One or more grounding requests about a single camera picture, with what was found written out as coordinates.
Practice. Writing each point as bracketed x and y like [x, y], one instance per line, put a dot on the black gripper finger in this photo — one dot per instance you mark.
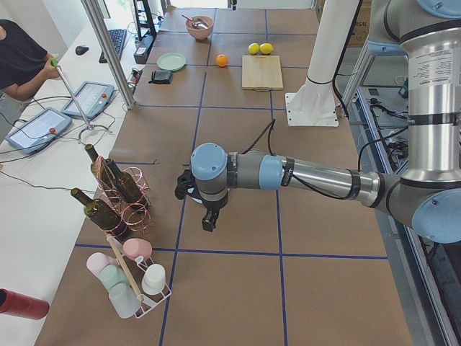
[210, 219]

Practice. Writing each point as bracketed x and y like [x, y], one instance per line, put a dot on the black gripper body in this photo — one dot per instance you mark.
[213, 207]

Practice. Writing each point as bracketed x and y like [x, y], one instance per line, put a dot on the orange fruit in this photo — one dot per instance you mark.
[221, 60]

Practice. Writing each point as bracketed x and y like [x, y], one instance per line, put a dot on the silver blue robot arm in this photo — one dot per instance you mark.
[426, 197]

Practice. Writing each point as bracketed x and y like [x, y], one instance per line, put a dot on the light green plate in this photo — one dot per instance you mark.
[171, 62]

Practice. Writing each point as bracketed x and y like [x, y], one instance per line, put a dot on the dark glass bottle middle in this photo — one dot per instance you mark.
[125, 185]

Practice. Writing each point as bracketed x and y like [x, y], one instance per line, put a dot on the dark glass bottle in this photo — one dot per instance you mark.
[125, 185]
[100, 213]
[97, 167]

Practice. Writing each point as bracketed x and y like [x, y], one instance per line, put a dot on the pink cup upper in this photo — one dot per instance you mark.
[136, 247]

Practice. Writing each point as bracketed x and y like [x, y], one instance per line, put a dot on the pink cup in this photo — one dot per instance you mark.
[97, 261]
[136, 247]

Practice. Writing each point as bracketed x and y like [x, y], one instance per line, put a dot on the white cup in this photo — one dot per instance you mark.
[154, 279]

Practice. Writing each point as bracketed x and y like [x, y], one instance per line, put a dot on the dark glass bottle front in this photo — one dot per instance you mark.
[100, 213]

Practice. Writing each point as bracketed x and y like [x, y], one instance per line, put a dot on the dark glass bottle rear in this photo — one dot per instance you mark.
[97, 167]

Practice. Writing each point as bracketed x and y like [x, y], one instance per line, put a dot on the dark grey folded cloth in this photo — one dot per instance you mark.
[161, 77]

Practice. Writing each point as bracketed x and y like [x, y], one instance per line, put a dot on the mint green cup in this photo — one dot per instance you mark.
[111, 275]

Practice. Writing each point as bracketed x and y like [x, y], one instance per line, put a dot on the grey blue cup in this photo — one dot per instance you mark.
[124, 300]

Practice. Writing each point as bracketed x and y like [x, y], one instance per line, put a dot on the pink cup left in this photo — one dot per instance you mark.
[97, 261]

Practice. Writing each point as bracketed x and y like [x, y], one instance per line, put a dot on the teach pendant far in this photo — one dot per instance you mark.
[93, 97]

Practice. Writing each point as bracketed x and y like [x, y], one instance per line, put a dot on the teach pendant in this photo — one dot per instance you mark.
[93, 97]
[39, 131]

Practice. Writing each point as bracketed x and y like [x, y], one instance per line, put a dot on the wooden cutting board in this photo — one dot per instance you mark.
[261, 73]

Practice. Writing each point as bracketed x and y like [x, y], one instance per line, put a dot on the pink bowl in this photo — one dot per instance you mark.
[201, 34]

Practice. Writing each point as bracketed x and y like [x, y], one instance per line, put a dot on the yellow lemon left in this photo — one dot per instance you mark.
[253, 48]

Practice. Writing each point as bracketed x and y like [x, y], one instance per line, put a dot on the yellow lemon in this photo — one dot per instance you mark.
[266, 48]
[253, 48]

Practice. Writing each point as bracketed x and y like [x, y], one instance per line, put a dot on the yellow lemon right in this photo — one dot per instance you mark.
[266, 48]

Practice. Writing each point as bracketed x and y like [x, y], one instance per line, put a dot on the teach pendant near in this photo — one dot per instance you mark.
[39, 131]

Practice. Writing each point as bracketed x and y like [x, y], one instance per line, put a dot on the black keyboard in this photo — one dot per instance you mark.
[118, 37]

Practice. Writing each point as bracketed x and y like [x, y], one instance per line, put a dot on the metal scoop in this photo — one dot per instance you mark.
[196, 22]

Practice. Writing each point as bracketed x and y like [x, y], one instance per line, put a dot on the black computer mouse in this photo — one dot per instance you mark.
[81, 49]

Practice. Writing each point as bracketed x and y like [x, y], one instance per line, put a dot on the person in black shirt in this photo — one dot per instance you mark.
[25, 65]

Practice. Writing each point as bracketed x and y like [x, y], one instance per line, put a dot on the red bottle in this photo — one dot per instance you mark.
[20, 305]

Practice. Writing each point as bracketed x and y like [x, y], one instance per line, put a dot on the copper wire bottle rack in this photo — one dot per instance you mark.
[138, 220]

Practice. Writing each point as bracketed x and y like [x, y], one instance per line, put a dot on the white wire cup rack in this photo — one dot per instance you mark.
[135, 270]

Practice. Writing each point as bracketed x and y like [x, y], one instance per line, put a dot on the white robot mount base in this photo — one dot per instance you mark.
[313, 105]

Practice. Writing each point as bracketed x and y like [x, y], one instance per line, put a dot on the metal stick green handle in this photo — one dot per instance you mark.
[72, 108]

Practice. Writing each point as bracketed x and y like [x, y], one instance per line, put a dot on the aluminium frame post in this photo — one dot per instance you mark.
[96, 19]

